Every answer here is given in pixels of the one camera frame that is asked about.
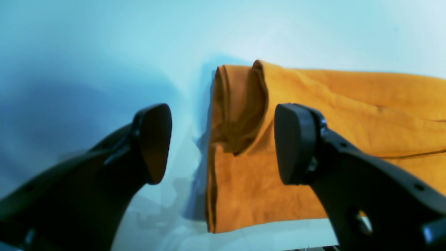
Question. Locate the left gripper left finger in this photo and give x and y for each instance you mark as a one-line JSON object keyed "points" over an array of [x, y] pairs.
{"points": [[78, 204]]}

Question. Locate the orange t-shirt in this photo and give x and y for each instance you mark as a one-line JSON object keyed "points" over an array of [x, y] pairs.
{"points": [[397, 117]]}

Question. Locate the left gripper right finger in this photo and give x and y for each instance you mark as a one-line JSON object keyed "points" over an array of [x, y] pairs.
{"points": [[372, 204]]}

